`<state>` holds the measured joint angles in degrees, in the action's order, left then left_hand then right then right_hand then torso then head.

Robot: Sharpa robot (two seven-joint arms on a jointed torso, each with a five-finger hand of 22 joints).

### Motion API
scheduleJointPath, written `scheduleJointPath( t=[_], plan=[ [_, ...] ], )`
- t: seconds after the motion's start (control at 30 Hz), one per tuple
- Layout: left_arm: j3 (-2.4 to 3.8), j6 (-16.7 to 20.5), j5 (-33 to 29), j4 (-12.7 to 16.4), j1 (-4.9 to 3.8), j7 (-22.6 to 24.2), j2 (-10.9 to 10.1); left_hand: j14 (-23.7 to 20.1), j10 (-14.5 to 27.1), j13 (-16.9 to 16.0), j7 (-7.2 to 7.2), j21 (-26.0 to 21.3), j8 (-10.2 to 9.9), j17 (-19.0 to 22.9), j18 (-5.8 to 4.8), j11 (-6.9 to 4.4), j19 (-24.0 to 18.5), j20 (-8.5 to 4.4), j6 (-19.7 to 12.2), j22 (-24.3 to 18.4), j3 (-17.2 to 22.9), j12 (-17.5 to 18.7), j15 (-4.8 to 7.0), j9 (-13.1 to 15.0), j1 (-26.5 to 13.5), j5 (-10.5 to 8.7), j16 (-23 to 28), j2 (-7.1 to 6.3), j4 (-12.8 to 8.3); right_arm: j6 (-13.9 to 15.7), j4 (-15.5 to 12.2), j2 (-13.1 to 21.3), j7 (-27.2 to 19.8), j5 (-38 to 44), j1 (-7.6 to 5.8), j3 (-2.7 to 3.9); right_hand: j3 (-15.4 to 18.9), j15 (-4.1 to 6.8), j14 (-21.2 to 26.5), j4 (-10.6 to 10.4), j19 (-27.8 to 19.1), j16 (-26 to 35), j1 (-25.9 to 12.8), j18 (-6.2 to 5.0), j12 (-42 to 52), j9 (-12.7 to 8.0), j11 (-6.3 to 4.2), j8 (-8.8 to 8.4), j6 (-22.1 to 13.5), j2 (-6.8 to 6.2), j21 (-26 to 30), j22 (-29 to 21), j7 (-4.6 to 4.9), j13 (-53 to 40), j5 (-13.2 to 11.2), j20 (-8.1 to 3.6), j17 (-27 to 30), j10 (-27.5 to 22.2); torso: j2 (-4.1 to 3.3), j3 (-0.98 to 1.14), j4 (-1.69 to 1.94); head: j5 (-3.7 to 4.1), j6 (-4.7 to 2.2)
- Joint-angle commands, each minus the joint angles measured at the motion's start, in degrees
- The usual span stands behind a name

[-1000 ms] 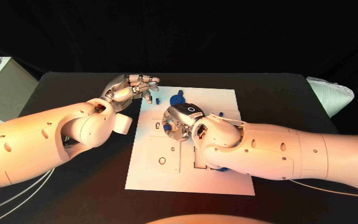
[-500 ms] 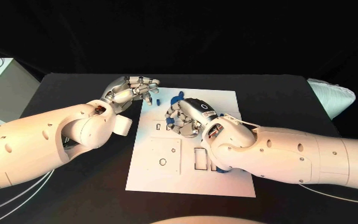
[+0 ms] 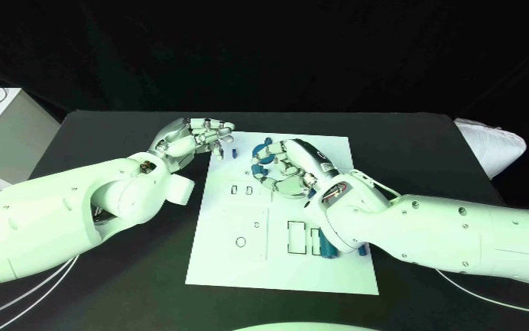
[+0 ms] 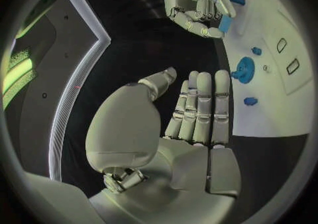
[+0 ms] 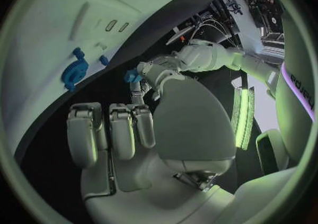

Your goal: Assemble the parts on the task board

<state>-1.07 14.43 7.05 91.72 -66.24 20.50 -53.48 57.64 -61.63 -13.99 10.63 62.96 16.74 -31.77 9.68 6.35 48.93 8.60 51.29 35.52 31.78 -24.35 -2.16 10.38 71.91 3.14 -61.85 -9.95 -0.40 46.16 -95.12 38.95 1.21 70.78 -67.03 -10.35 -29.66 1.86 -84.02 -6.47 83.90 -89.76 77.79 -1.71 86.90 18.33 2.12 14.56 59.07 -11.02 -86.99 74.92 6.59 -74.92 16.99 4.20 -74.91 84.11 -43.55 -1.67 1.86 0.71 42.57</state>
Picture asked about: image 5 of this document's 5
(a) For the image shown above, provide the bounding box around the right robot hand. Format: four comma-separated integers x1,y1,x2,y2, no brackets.
66,62,237,224

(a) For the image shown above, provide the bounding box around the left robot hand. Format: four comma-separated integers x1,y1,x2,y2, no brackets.
149,54,181,73

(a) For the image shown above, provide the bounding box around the blue plug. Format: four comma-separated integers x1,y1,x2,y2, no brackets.
123,69,143,84

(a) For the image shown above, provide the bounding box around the white task board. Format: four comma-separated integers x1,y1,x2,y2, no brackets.
1,0,243,150

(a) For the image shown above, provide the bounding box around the glowing light bar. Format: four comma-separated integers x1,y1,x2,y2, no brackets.
229,86,256,151

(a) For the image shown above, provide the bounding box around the blue peg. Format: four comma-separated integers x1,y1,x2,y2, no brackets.
72,48,86,62

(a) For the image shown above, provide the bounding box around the blue gear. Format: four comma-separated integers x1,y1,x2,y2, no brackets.
61,60,90,92

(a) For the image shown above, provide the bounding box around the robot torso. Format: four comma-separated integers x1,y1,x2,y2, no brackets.
275,9,317,166

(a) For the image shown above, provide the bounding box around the dark equipment rack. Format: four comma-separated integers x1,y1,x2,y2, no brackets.
245,0,286,37

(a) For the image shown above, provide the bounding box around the white cable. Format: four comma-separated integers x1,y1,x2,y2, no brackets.
195,23,233,40
198,28,237,48

